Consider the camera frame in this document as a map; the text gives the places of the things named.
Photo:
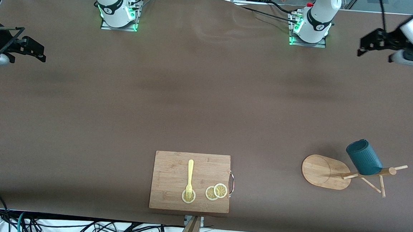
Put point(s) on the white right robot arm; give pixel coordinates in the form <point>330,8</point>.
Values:
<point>111,6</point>

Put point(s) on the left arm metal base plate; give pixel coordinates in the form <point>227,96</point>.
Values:
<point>307,44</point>

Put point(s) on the wooden cup rack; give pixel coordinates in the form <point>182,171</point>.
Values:
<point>323,171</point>

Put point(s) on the teal cup with yellow inside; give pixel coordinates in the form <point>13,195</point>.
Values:
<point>365,159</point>

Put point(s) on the lemon slice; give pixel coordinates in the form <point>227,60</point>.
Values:
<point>191,198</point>
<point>209,194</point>
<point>220,190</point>

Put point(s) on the yellow plastic fork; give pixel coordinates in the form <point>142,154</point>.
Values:
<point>190,172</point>

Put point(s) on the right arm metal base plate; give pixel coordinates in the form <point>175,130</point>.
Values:
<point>118,28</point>

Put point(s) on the brown table cover mat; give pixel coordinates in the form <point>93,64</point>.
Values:
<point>207,94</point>

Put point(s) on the metal clamp bracket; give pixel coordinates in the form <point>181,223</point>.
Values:
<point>202,220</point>

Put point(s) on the wooden cutting board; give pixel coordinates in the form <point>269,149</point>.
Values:
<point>170,178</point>

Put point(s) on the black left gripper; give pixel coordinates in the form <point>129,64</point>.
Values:
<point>392,38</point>

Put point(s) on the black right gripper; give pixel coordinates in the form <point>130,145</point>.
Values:
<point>18,44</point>

